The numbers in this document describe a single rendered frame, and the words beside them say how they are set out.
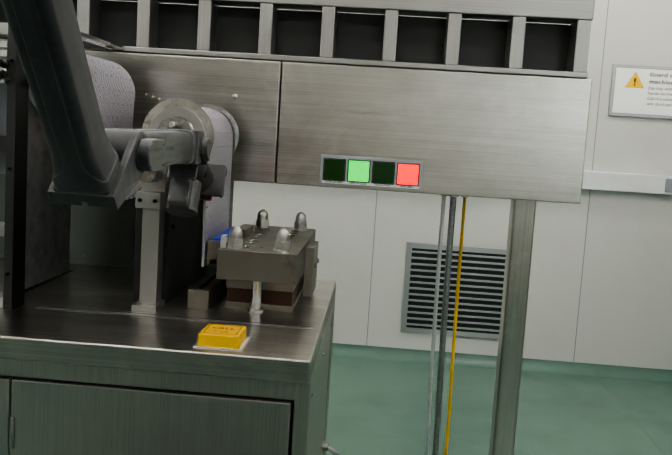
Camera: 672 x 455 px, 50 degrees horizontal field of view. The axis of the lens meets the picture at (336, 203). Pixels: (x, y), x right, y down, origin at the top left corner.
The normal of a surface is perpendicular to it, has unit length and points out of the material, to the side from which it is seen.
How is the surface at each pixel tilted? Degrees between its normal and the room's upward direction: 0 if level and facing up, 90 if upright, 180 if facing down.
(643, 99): 90
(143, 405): 90
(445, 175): 90
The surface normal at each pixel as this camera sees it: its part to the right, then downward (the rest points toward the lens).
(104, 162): 0.98, 0.00
